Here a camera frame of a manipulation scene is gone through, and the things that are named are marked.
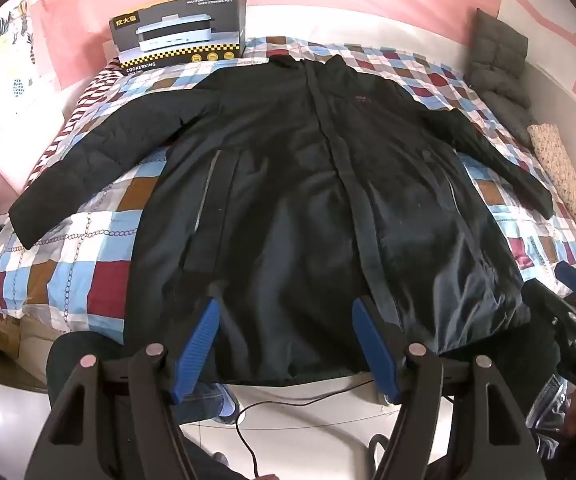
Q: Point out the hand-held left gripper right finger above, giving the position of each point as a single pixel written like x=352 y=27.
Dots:
x=375 y=350

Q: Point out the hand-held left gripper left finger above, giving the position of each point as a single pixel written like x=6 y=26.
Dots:
x=200 y=350

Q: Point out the black padded jacket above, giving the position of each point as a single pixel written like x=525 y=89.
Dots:
x=293 y=185

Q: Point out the person's leg in jeans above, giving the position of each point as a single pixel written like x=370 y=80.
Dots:
x=202 y=405

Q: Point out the white blue sneaker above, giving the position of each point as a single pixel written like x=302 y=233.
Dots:
x=230 y=405

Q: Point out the beige floral pillow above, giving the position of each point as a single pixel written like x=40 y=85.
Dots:
x=563 y=175

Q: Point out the checkered bed sheet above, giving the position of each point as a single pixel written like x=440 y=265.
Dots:
x=92 y=270

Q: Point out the grey quilted cushion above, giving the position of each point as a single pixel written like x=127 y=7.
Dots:
x=498 y=60

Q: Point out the red white patterned sheet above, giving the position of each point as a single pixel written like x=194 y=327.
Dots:
x=67 y=125

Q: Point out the black appliance carton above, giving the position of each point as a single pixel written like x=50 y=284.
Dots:
x=182 y=25

